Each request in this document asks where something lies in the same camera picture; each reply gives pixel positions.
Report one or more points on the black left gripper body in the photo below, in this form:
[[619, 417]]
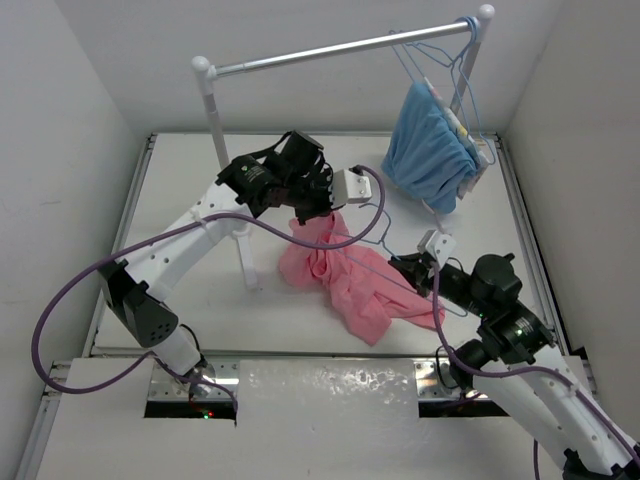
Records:
[[308, 196]]

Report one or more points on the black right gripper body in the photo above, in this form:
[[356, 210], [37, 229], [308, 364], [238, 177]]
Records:
[[450, 284]]

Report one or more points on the pink t shirt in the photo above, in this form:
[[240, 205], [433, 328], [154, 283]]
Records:
[[365, 291]]

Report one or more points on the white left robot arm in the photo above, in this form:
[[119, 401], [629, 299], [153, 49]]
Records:
[[136, 285]]

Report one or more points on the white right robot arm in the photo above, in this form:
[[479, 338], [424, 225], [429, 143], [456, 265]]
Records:
[[548, 401]]

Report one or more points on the blue t shirt on hanger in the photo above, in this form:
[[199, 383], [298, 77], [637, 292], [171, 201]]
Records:
[[425, 158]]

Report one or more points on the patterned white garment on hanger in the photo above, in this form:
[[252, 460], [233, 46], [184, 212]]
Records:
[[465, 139]]

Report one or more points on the blue hanger at rack end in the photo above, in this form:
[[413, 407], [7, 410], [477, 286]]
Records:
[[461, 67]]

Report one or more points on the white foreground cover board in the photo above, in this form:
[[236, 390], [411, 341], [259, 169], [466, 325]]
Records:
[[297, 419]]

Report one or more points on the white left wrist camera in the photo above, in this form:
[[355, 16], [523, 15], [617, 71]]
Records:
[[349, 187]]

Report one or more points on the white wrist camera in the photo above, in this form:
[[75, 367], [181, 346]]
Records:
[[349, 187], [438, 245]]

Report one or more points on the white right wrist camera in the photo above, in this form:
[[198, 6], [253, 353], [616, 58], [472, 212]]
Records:
[[438, 245]]

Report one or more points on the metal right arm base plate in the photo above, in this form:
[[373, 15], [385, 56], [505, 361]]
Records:
[[435, 383]]

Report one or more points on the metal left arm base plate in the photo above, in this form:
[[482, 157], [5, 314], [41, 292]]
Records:
[[220, 380]]

